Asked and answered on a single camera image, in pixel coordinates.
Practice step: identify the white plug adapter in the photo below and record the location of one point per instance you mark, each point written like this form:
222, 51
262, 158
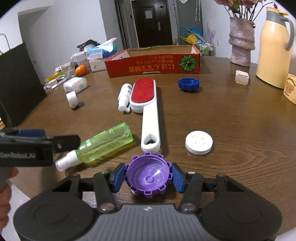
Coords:
242, 77

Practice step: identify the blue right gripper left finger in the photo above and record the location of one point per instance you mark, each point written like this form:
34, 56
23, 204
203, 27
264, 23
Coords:
117, 177

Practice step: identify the white tape roll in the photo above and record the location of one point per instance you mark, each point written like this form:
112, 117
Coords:
72, 99

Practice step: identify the green spray bottle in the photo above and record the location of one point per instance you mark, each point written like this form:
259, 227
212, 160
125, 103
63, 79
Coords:
97, 146

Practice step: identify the dark entrance door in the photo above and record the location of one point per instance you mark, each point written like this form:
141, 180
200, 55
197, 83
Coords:
152, 21

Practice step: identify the cream bear mug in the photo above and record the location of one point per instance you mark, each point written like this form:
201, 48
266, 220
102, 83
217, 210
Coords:
290, 88

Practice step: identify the person's left hand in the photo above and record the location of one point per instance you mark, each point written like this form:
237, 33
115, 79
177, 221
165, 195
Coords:
5, 205

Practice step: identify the red cardboard box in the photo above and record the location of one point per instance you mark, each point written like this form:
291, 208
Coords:
170, 59

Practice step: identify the grey refrigerator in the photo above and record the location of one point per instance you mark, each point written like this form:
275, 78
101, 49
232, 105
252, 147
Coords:
189, 16

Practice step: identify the white clear pill container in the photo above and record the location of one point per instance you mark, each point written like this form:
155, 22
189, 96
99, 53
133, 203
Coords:
76, 84

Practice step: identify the white round puck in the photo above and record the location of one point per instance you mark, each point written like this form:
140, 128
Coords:
198, 143

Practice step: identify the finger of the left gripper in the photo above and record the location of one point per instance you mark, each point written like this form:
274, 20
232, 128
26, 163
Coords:
66, 143

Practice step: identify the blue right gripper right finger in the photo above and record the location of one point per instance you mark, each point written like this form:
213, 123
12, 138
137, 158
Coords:
180, 181

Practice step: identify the wire storage trolley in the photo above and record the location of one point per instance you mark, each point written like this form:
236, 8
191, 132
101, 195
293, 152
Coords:
206, 49

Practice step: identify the white charger with cable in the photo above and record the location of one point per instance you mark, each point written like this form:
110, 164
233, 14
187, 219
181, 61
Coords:
55, 82

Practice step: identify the clear drinking glass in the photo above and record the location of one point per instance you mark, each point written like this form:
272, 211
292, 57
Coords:
68, 70

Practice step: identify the blue tissue pack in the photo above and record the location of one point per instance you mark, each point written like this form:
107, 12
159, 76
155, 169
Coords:
102, 51

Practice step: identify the cream thermos jug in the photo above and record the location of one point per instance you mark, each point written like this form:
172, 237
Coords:
276, 41

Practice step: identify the pink ceramic vase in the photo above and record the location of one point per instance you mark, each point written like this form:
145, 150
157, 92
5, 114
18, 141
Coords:
241, 37

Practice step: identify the black paper bag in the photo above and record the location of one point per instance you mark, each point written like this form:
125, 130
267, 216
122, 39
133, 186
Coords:
21, 89

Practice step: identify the red white lint brush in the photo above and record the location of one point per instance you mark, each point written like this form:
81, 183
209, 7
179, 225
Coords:
143, 100

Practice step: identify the white spray bottle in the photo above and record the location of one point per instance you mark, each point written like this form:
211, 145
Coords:
124, 98

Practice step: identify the orange fruit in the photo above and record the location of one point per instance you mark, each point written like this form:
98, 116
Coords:
81, 70

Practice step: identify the purple ridged bottle cap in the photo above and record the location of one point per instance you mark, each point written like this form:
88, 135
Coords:
148, 175

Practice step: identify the blue ridged bottle cap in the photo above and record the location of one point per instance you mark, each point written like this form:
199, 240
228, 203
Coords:
188, 84

